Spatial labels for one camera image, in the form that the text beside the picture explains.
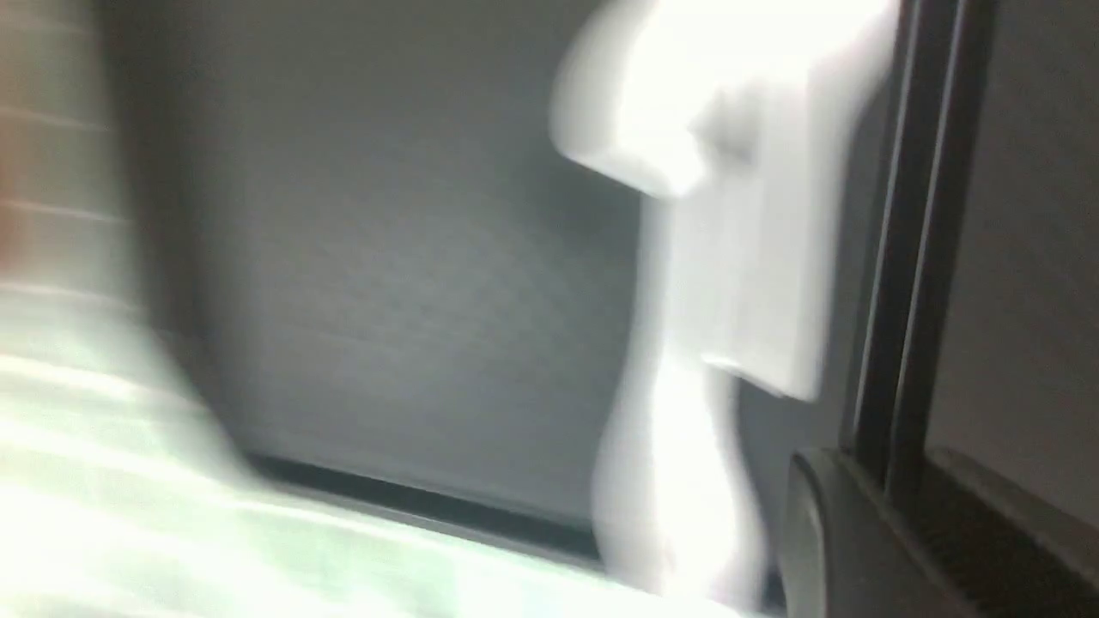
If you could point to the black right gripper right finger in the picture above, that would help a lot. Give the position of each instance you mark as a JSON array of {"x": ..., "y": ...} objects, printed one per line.
[{"x": 982, "y": 546}]

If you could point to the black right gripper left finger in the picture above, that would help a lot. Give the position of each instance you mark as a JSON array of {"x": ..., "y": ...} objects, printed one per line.
[{"x": 845, "y": 552}]

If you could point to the white spoon right bowl up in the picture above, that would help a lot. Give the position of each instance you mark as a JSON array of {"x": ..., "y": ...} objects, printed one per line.
[{"x": 734, "y": 120}]

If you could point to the black plastic tray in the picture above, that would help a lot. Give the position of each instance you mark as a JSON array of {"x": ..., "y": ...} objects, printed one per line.
[{"x": 931, "y": 148}]

